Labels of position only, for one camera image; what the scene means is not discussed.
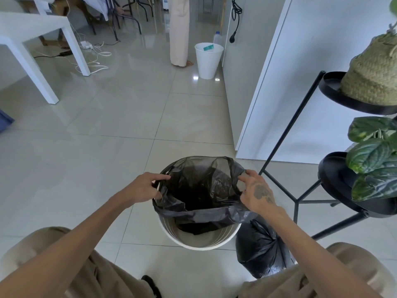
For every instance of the person's left hand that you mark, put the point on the person's left hand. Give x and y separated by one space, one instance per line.
139 190

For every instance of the person's right hand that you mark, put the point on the person's right hand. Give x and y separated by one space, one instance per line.
259 195

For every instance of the person's right forearm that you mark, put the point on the person's right forearm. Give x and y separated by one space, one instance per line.
310 254

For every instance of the person's left forearm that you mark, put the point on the person's left forearm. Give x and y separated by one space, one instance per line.
62 254

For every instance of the black metal plant stand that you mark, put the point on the black metal plant stand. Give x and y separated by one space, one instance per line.
332 180

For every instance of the beige trousers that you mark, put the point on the beige trousers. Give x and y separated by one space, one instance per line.
108 276

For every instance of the black star-patterned sock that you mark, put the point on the black star-patterned sock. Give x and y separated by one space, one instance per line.
152 287

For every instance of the striped green leaf plant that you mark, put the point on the striped green leaf plant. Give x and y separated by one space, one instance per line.
369 155

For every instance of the small white waste bin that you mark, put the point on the small white waste bin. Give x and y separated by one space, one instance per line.
208 65

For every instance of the blue cushion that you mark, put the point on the blue cushion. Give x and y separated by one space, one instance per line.
4 121

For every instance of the white power strip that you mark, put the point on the white power strip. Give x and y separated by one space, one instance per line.
86 44

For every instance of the teal packet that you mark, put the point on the teal packet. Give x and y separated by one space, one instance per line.
208 47

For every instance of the clear plastic bottle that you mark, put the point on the clear plastic bottle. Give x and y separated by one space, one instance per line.
217 40

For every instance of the woven straw basket planter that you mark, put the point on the woven straw basket planter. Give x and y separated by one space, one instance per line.
372 74

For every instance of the white air cooler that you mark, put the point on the white air cooler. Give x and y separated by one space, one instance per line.
165 3

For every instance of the white table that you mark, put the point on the white table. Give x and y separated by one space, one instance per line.
31 24

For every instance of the wooden chair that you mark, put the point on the wooden chair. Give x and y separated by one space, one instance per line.
62 6

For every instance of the large dark green plant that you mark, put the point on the large dark green plant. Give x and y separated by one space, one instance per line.
394 6

